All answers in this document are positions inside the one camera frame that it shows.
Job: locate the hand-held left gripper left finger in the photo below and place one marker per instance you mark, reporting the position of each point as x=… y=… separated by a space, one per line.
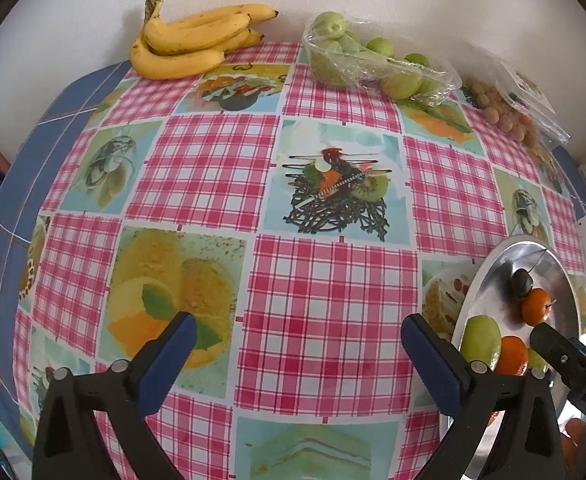
x=165 y=365

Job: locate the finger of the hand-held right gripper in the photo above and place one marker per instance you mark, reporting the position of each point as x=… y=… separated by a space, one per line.
x=548 y=342

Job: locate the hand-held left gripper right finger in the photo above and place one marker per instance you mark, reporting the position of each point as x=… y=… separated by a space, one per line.
x=433 y=365

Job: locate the green jujube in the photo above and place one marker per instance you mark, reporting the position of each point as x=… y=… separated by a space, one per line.
x=538 y=360
x=480 y=340

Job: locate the dark purple plum with stem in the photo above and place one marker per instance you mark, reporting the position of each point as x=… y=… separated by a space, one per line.
x=522 y=281

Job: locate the round metal basin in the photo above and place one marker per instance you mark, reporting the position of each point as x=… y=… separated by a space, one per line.
x=503 y=270

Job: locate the person's right hand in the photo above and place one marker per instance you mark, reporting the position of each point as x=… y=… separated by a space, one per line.
x=574 y=437

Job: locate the pink checkered picture tablecloth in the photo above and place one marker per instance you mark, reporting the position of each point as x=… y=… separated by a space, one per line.
x=323 y=285

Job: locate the clear plastic clamshell box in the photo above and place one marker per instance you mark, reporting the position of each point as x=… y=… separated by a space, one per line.
x=548 y=110

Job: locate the pile of brown longans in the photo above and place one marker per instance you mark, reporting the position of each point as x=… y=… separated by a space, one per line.
x=498 y=110

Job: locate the pile of green jujubes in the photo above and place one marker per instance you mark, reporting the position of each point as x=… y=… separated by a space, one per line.
x=403 y=82

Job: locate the bag of green apples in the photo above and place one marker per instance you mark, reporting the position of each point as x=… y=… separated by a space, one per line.
x=363 y=72

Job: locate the bunch of yellow bananas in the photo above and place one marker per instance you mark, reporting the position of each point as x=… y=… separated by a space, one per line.
x=188 y=55

